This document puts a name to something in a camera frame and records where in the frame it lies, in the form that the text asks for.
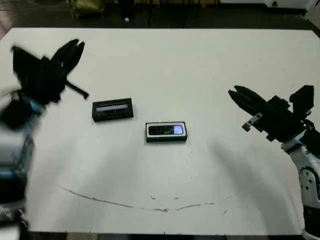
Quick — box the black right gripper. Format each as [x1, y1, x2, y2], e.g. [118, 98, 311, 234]
[227, 85, 308, 144]

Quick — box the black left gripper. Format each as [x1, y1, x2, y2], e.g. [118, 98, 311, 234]
[21, 39, 90, 106]

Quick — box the black box lid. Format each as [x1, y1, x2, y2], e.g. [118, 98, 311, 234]
[91, 97, 135, 123]

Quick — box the black slim camera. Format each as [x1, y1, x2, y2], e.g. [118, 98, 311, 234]
[147, 123, 185, 136]

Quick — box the black box with white insert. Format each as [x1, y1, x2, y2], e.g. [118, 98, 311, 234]
[144, 121, 188, 144]

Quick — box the olive green bag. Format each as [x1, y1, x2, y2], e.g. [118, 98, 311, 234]
[66, 0, 106, 21]

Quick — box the white cabinet with black knob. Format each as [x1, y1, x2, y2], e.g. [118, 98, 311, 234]
[263, 0, 308, 14]

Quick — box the white board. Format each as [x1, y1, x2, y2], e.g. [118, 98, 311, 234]
[304, 0, 320, 38]

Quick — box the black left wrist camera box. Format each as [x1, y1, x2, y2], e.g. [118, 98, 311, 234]
[10, 45, 45, 79]

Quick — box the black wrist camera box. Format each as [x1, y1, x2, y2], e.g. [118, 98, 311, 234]
[289, 84, 315, 117]
[10, 45, 45, 79]

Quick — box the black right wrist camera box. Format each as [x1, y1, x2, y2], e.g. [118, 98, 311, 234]
[289, 84, 315, 117]

